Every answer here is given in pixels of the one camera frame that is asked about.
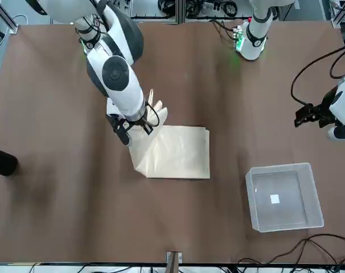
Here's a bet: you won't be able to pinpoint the clear plastic box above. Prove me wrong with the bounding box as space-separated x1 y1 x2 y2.
244 162 325 233

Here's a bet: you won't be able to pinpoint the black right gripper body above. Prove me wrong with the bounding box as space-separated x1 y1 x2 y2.
107 114 147 129

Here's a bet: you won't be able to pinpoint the cream-colored tablecloth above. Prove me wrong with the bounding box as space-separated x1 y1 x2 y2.
129 89 212 180

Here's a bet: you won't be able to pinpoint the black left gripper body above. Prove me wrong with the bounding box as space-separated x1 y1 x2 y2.
314 86 339 121

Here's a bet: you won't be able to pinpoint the black cylindrical vase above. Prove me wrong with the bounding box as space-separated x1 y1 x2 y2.
0 146 19 177

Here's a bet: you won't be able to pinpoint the aluminium camera post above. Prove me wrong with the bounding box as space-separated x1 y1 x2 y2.
166 251 182 273
176 0 186 25

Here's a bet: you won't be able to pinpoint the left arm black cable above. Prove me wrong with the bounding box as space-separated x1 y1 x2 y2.
290 47 345 142

